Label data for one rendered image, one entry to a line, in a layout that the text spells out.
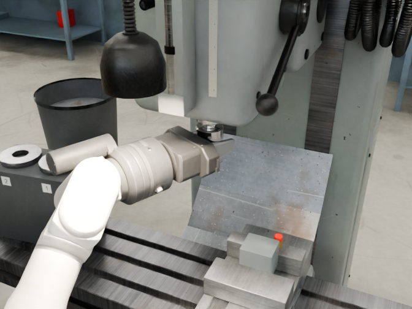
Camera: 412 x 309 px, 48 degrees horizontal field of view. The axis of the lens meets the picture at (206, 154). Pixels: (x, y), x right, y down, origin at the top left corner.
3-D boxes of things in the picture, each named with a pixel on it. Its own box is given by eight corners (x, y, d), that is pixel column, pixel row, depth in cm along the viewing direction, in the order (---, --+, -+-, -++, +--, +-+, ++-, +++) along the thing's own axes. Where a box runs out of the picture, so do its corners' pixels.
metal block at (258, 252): (269, 283, 84) (271, 257, 81) (238, 273, 86) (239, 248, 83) (277, 265, 88) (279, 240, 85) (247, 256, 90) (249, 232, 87)
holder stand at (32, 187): (82, 254, 103) (69, 178, 93) (-1, 236, 109) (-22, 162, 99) (107, 222, 113) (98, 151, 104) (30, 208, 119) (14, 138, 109)
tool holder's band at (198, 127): (202, 139, 75) (202, 133, 75) (190, 127, 79) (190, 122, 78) (228, 133, 77) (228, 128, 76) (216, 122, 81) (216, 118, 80)
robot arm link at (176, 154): (221, 137, 71) (157, 161, 64) (219, 190, 75) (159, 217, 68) (171, 111, 79) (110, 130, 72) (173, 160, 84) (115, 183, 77)
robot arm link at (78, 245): (129, 168, 64) (92, 261, 57) (108, 185, 71) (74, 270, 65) (85, 148, 62) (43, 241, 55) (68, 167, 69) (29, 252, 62)
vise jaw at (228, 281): (284, 320, 78) (286, 303, 76) (203, 293, 83) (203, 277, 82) (293, 296, 83) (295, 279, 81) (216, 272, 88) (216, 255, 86)
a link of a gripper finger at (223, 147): (231, 151, 80) (203, 162, 76) (232, 134, 78) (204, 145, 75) (237, 154, 79) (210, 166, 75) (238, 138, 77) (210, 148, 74)
